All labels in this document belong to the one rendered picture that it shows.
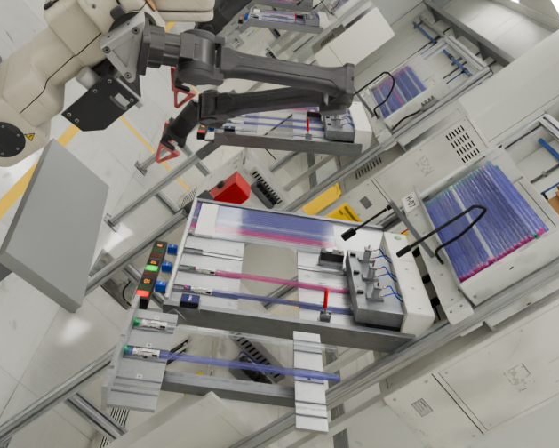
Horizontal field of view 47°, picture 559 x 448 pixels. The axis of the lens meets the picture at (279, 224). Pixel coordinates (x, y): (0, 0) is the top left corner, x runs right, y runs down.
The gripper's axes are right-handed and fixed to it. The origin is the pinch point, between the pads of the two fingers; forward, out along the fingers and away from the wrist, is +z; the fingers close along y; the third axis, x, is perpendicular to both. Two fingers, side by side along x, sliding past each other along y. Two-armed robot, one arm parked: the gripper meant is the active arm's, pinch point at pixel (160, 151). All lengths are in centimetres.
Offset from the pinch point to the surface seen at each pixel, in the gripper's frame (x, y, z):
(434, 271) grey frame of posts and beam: -81, -22, -30
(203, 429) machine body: -54, -48, 46
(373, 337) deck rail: -70, -42, -12
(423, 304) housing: -78, -34, -25
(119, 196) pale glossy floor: -24, 121, 109
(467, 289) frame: -77, -41, -41
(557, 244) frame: -85, -38, -64
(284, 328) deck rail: -49, -41, 1
